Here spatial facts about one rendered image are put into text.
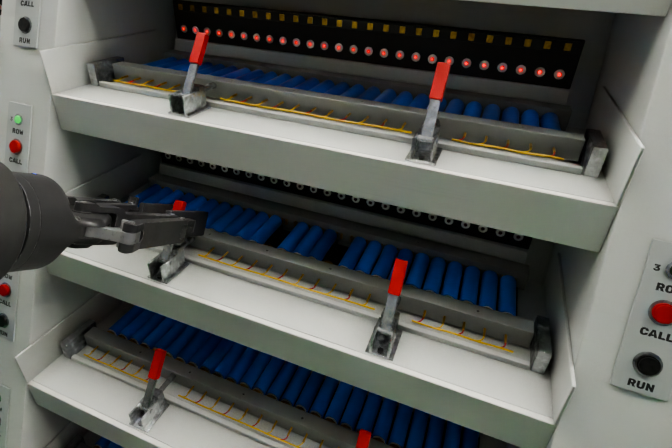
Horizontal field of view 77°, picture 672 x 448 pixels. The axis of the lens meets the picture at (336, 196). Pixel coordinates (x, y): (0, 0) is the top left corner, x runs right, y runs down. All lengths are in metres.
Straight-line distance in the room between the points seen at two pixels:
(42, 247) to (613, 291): 0.44
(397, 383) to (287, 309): 0.14
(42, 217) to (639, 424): 0.48
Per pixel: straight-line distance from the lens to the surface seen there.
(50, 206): 0.37
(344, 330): 0.46
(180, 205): 0.53
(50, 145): 0.63
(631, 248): 0.41
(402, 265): 0.43
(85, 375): 0.71
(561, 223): 0.40
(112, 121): 0.56
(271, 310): 0.48
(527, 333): 0.48
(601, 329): 0.42
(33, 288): 0.68
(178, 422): 0.63
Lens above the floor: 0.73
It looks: 8 degrees down
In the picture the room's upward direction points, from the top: 11 degrees clockwise
